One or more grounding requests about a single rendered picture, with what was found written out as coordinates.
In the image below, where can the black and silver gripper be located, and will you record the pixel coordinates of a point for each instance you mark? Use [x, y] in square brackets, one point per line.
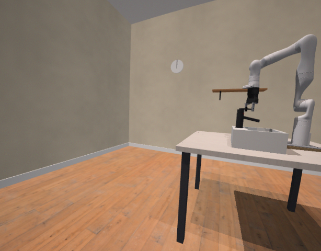
[252, 93]

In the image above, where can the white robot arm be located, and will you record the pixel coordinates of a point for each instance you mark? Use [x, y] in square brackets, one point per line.
[304, 76]

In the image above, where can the black mixer tap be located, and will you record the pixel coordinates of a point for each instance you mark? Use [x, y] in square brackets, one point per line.
[240, 117]

